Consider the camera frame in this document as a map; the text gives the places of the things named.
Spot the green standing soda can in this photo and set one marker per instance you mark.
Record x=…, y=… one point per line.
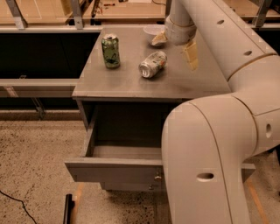
x=110, y=50

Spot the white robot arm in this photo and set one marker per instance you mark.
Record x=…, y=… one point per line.
x=252, y=70

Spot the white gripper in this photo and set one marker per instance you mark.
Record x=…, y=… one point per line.
x=181, y=35

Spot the silver 7up can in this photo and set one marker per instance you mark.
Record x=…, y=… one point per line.
x=152, y=64

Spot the open grey top drawer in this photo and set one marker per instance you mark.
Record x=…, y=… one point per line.
x=127, y=145

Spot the grey wooden drawer cabinet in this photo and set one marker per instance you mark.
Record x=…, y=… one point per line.
x=174, y=84

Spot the white ceramic bowl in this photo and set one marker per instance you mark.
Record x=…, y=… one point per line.
x=152, y=29

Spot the black bar on floor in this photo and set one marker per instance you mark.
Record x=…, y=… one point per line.
x=69, y=206

